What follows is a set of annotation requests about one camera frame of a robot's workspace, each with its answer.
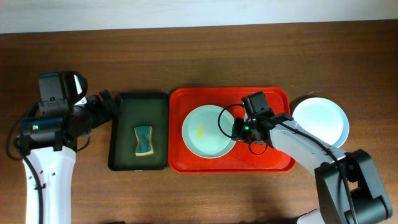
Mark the white plate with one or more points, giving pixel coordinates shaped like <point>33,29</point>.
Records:
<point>340,141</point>

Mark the light blue plate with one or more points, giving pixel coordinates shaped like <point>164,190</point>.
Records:
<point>323,118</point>

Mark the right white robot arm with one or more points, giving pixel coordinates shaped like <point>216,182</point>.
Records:
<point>349,186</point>

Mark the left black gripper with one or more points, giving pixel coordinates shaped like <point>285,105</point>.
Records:
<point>97,106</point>

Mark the green yellow sponge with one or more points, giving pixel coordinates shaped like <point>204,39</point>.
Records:
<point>144,140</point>

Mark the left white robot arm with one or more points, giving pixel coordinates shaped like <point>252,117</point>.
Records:
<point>48,146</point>

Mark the mint green plate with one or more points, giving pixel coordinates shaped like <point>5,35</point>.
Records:
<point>206,131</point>

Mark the dark green tray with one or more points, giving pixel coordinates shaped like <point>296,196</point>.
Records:
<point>138,109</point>

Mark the red tray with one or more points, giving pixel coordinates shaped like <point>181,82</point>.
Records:
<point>240,159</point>

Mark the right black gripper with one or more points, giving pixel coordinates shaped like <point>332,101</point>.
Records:
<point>237,131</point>

